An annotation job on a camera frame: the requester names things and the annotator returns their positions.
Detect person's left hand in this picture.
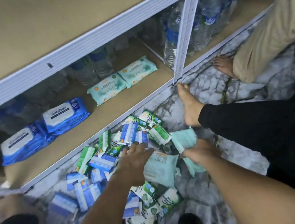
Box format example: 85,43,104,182
111,140,161,190

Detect person's right forearm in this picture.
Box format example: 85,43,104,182
198,138,295,224

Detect water bottles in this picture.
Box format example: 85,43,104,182
152,0,274,71

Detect pile of wipes packets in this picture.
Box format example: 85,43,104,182
34,106,188,224

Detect grey metal shelf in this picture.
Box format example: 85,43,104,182
0,0,295,194

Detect person's foot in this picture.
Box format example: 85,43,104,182
0,189,44,224
212,52,239,82
176,80,208,129

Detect person's left forearm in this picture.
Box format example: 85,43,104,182
39,171,151,224

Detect person's right foot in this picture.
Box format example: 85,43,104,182
176,80,208,129

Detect person's left foot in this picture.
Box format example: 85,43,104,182
0,189,44,224

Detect person's right leg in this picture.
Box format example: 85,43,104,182
193,73,295,224

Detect person's right hand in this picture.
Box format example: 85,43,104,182
178,135,222,169

